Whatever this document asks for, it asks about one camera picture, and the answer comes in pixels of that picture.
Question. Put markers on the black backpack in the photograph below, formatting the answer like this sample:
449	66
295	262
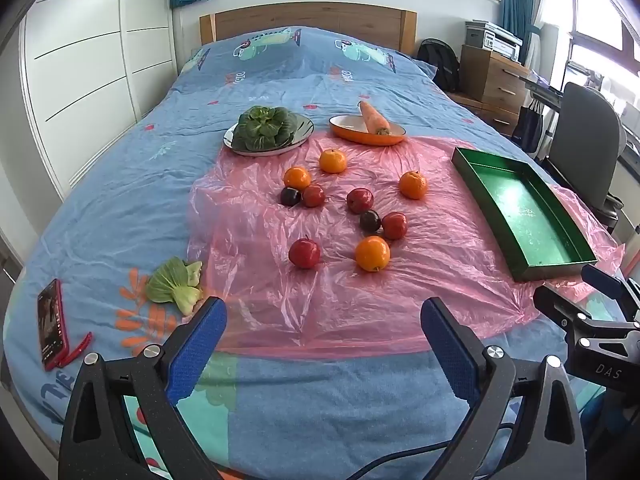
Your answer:
442	62

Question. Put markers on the dark blue bag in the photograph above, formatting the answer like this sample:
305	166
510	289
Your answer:
527	125

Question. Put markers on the steel plate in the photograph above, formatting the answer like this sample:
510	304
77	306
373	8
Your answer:
302	127

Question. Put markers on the white wardrobe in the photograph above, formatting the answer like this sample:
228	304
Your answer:
90	60

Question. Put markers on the grey office chair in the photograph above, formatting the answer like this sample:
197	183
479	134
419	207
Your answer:
585	130

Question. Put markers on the dark green bok choy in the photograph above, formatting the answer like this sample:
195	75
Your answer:
262	127

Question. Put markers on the light green bok choy piece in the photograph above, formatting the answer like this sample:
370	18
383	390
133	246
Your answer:
170	285

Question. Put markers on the desk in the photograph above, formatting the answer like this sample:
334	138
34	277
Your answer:
542	87

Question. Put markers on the green metal tray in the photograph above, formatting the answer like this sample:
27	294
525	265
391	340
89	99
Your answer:
525	210

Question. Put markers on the orange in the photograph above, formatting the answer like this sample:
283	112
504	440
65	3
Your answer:
297	178
372	253
333	160
413	184

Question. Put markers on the window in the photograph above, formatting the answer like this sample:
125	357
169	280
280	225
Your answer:
600	20

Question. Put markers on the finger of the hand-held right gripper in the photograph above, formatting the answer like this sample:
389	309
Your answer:
555	305
602	280

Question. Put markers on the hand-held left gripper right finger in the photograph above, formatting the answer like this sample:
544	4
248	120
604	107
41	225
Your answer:
447	345

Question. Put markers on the carrot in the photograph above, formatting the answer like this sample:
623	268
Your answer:
374	117

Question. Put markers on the grey printer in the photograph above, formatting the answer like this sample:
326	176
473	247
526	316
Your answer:
492	37

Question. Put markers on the wooden headboard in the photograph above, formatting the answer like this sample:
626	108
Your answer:
310	15

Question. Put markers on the pink plastic sheet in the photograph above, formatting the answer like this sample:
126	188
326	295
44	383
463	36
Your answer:
260	285

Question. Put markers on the red phone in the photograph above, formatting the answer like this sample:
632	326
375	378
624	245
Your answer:
50	325

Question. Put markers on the red apple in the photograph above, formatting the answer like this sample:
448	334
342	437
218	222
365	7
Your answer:
394	225
360	200
313	195
304	253

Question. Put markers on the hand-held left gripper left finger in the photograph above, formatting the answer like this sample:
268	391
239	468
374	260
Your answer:
197	350

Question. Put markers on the wooden dresser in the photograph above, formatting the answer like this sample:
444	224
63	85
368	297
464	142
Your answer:
490	77

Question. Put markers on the dark plum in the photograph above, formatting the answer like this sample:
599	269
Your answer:
290	196
370	220

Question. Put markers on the orange oval dish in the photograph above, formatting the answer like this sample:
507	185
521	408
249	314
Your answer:
350	127

